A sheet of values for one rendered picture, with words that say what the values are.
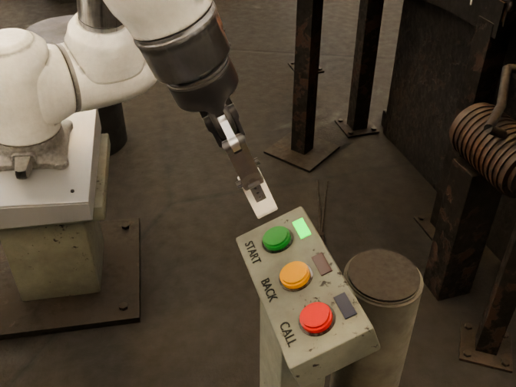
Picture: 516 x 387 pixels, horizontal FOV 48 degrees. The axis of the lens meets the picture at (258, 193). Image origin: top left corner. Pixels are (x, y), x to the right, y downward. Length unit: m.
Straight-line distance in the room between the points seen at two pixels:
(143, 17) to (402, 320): 0.58
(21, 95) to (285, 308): 0.76
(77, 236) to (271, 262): 0.75
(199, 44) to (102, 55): 0.71
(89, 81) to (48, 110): 0.11
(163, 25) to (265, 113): 1.79
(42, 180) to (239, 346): 0.60
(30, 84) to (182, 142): 0.99
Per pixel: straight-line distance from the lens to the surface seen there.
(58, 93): 1.29
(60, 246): 1.48
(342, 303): 0.72
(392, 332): 0.91
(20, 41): 1.27
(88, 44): 1.28
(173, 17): 0.56
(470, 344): 1.53
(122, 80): 1.32
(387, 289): 0.88
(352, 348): 0.71
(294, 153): 2.07
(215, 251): 1.68
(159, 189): 1.93
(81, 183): 1.30
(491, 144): 1.28
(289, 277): 0.75
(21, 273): 1.56
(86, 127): 1.48
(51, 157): 1.36
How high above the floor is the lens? 1.15
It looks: 37 degrees down
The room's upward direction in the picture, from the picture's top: straight up
